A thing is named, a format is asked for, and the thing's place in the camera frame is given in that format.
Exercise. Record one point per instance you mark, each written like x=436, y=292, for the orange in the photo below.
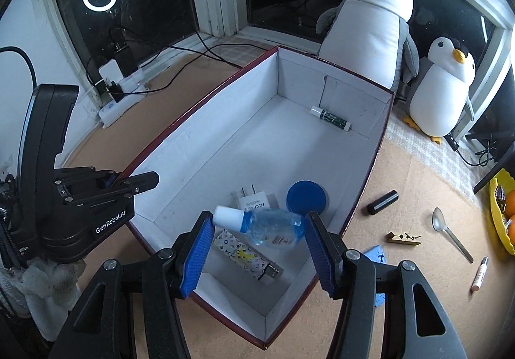
x=510, y=204
x=511, y=230

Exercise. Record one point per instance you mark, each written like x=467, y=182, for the blue round lid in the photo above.
x=305, y=196

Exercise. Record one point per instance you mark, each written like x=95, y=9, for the small black power strip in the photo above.
x=452, y=142

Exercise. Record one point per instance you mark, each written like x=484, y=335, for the person's left hand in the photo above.
x=44, y=294

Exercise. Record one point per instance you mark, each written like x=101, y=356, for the black plug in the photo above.
x=116, y=87

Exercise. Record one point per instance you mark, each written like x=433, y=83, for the blue phone stand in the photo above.
x=374, y=254

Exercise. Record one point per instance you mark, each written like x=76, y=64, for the metal spoon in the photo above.
x=438, y=218

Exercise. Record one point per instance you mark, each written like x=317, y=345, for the dark wrapped candies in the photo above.
x=501, y=194

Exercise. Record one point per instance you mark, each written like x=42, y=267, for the yellow fruit bowl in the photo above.
x=495, y=222

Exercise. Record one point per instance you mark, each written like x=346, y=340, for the green labelled white tube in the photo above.
x=332, y=117

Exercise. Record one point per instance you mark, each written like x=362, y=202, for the large penguin plush toy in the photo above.
x=366, y=41

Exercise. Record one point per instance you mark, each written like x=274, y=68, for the black cylinder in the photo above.
x=382, y=203

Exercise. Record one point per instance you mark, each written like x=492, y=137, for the black power adapter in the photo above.
x=125, y=60

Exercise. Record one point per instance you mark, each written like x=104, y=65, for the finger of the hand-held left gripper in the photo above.
x=84, y=175
x=136, y=183

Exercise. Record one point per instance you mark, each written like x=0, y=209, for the white cardboard box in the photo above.
x=225, y=150

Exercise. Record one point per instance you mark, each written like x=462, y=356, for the small penguin plush toy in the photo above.
x=438, y=101

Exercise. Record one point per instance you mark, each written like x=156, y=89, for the white power adapter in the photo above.
x=109, y=69

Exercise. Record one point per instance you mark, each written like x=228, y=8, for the patterned white usb stick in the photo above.
x=241, y=256

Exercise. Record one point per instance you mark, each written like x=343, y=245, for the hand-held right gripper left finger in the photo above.
x=197, y=258

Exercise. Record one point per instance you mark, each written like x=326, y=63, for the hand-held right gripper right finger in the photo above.
x=322, y=258

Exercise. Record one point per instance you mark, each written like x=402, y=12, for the wooden clothespin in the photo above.
x=404, y=239

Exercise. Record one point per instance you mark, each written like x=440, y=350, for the small clear bottle white cap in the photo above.
x=265, y=228

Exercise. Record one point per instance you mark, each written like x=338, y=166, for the white power strip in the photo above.
x=120, y=107

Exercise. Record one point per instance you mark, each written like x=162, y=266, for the white charger plug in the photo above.
x=253, y=202

